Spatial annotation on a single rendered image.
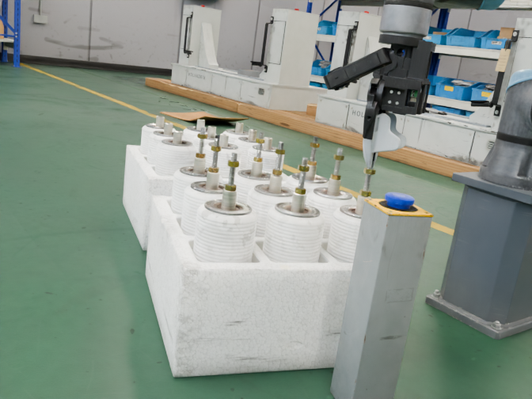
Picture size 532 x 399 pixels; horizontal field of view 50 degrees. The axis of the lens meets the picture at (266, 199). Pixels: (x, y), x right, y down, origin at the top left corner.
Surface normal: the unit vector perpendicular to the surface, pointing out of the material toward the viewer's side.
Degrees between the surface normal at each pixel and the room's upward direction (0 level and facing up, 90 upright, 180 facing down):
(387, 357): 90
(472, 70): 90
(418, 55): 90
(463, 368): 0
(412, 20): 90
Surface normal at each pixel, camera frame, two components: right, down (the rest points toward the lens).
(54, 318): 0.13, -0.96
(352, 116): -0.80, 0.05
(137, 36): 0.58, 0.28
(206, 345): 0.30, 0.28
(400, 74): -0.44, 0.18
